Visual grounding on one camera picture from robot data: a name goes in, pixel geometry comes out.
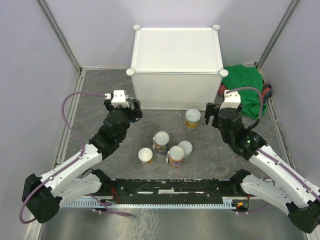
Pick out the blue can with pull-tab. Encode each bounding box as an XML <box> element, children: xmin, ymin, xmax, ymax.
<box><xmin>129</xmin><ymin>115</ymin><xmax>141</xmax><ymax>123</ymax></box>

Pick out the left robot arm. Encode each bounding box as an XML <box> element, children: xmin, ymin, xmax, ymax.
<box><xmin>19</xmin><ymin>97</ymin><xmax>143</xmax><ymax>224</ymax></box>

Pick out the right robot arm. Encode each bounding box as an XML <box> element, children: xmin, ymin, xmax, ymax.
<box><xmin>204</xmin><ymin>102</ymin><xmax>320</xmax><ymax>234</ymax></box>

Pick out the white cube counter cabinet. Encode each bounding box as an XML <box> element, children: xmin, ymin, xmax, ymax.
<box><xmin>126</xmin><ymin>24</ymin><xmax>228</xmax><ymax>111</ymax></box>

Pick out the orange can near cabinet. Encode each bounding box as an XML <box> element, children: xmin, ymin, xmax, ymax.
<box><xmin>185</xmin><ymin>108</ymin><xmax>201</xmax><ymax>129</ymax></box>

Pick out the red cloth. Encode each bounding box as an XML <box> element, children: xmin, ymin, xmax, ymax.
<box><xmin>218</xmin><ymin>83</ymin><xmax>227</xmax><ymax>96</ymax></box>

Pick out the green cloth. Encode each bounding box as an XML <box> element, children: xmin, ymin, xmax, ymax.
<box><xmin>222</xmin><ymin>65</ymin><xmax>263</xmax><ymax>120</ymax></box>

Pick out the clear-lid can right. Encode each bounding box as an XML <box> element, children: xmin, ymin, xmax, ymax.
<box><xmin>178</xmin><ymin>140</ymin><xmax>193</xmax><ymax>159</ymax></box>

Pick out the small orange can left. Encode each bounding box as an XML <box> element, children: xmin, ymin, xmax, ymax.
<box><xmin>138</xmin><ymin>147</ymin><xmax>153</xmax><ymax>165</ymax></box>

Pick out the tall can white lid centre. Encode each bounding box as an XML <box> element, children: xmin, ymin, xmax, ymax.
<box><xmin>152</xmin><ymin>131</ymin><xmax>170</xmax><ymax>155</ymax></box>

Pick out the orange can front centre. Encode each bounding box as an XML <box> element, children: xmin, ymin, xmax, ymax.
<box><xmin>165</xmin><ymin>145</ymin><xmax>185</xmax><ymax>168</ymax></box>

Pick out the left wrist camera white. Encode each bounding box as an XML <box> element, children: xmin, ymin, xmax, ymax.
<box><xmin>104</xmin><ymin>90</ymin><xmax>129</xmax><ymax>108</ymax></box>

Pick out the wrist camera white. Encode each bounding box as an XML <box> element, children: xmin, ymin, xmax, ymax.
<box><xmin>220</xmin><ymin>90</ymin><xmax>241</xmax><ymax>109</ymax></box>
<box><xmin>104</xmin><ymin>90</ymin><xmax>129</xmax><ymax>108</ymax></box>

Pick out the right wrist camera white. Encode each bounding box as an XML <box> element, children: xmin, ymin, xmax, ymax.
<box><xmin>220</xmin><ymin>90</ymin><xmax>241</xmax><ymax>109</ymax></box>

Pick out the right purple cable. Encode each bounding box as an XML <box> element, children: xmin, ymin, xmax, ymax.
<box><xmin>224</xmin><ymin>86</ymin><xmax>276</xmax><ymax>216</ymax></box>

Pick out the purple cable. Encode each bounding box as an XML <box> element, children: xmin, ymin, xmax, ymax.
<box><xmin>19</xmin><ymin>91</ymin><xmax>137</xmax><ymax>225</ymax></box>
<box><xmin>224</xmin><ymin>86</ymin><xmax>276</xmax><ymax>216</ymax></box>

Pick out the aluminium frame rail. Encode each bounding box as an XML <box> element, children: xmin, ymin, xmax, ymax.
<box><xmin>24</xmin><ymin>0</ymin><xmax>86</xmax><ymax>240</ymax></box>

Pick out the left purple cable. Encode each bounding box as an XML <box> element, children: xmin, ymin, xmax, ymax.
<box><xmin>19</xmin><ymin>91</ymin><xmax>137</xmax><ymax>225</ymax></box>

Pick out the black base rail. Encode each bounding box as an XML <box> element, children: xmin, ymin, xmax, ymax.
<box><xmin>96</xmin><ymin>178</ymin><xmax>246</xmax><ymax>204</ymax></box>

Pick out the blue-white cable duct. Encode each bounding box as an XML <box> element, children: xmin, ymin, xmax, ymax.
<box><xmin>63</xmin><ymin>196</ymin><xmax>247</xmax><ymax>210</ymax></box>

